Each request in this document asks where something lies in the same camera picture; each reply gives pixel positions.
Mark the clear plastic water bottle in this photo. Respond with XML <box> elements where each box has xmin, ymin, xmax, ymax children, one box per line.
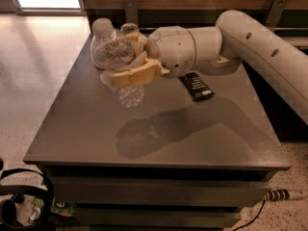
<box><xmin>90</xmin><ymin>18</ymin><xmax>144</xmax><ymax>108</ymax></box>

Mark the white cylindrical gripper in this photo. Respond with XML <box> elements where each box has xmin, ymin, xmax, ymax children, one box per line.
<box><xmin>100</xmin><ymin>26</ymin><xmax>195</xmax><ymax>88</ymax></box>

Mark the metal wall bracket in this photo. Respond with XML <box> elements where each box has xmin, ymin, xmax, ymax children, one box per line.
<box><xmin>264</xmin><ymin>0</ymin><xmax>289</xmax><ymax>32</ymax></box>
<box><xmin>124</xmin><ymin>0</ymin><xmax>139</xmax><ymax>24</ymax></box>

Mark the black white striped handle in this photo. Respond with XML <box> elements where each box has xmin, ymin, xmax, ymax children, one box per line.
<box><xmin>261</xmin><ymin>190</ymin><xmax>308</xmax><ymax>203</ymax></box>

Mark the white soda can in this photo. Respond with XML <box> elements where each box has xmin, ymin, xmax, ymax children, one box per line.
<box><xmin>120</xmin><ymin>23</ymin><xmax>140</xmax><ymax>35</ymax></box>

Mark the grey drawer cabinet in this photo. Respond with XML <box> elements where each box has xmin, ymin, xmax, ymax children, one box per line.
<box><xmin>24</xmin><ymin>49</ymin><xmax>290</xmax><ymax>231</ymax></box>

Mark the green chip bag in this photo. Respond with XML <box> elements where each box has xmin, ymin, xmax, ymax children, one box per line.
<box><xmin>32</xmin><ymin>197</ymin><xmax>73</xmax><ymax>218</ymax></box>

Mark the right metal wall bracket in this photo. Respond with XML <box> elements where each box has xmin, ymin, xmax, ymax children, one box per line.
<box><xmin>264</xmin><ymin>0</ymin><xmax>289</xmax><ymax>32</ymax></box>

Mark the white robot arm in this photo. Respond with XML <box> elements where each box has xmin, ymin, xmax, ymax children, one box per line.
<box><xmin>101</xmin><ymin>11</ymin><xmax>308</xmax><ymax>123</ymax></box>

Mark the left metal wall bracket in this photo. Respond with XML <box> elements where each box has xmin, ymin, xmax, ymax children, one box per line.
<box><xmin>124</xmin><ymin>0</ymin><xmax>139</xmax><ymax>24</ymax></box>

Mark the wooden wall shelf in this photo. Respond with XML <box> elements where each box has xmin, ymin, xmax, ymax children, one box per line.
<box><xmin>284</xmin><ymin>37</ymin><xmax>308</xmax><ymax>50</ymax></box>

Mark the black cable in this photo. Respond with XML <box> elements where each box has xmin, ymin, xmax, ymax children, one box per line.
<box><xmin>231</xmin><ymin>199</ymin><xmax>268</xmax><ymax>231</ymax></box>

